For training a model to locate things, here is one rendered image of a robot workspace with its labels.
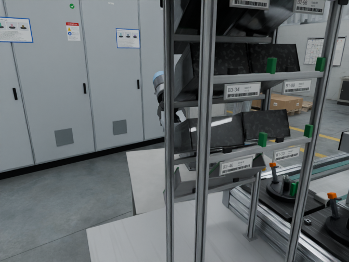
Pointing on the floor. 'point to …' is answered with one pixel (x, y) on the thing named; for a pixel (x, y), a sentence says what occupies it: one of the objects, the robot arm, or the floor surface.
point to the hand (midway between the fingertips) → (175, 126)
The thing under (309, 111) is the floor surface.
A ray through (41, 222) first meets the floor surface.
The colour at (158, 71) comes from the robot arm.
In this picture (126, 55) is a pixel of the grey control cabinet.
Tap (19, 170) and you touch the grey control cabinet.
